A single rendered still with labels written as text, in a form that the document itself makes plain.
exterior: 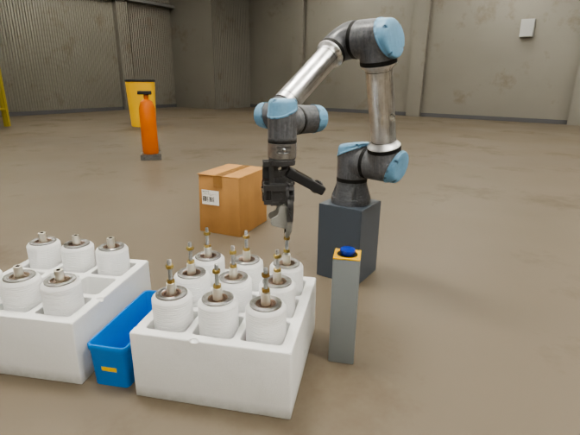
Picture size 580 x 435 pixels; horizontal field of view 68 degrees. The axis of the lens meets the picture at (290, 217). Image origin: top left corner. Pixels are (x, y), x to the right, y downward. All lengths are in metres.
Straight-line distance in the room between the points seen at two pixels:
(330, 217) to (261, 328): 0.74
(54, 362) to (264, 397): 0.55
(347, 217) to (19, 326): 1.06
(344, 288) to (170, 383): 0.49
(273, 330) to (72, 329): 0.50
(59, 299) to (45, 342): 0.11
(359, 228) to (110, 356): 0.92
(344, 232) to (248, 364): 0.76
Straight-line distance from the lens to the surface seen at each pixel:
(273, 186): 1.11
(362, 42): 1.42
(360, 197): 1.62
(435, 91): 10.09
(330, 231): 1.65
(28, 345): 1.31
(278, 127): 1.09
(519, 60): 9.79
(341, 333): 1.21
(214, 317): 1.02
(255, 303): 1.02
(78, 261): 1.47
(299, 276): 1.21
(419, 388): 1.23
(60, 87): 10.67
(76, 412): 1.21
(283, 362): 1.00
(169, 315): 1.07
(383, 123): 1.47
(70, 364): 1.27
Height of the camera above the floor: 0.75
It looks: 18 degrees down
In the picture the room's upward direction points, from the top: 1 degrees clockwise
